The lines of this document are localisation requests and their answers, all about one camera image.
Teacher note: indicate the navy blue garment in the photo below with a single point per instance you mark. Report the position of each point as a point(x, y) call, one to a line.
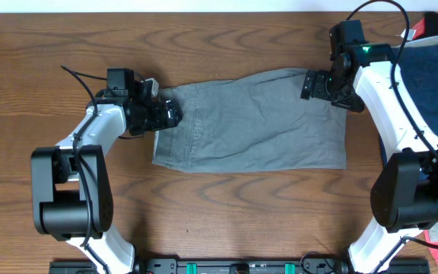
point(432, 87)

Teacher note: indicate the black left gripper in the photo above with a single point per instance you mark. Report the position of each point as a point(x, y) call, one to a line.
point(170, 115)

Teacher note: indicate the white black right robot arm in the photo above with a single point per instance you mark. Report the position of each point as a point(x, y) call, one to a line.
point(404, 198)

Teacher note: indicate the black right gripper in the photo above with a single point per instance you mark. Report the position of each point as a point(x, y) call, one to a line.
point(310, 85)

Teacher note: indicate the beige garment in pile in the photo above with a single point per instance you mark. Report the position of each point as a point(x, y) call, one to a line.
point(432, 38)

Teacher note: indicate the grey shorts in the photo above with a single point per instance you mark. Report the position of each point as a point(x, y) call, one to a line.
point(251, 124)

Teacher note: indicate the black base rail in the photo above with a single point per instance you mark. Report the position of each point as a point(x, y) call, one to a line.
point(307, 265)

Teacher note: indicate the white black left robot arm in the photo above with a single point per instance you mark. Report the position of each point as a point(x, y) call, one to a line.
point(72, 199)

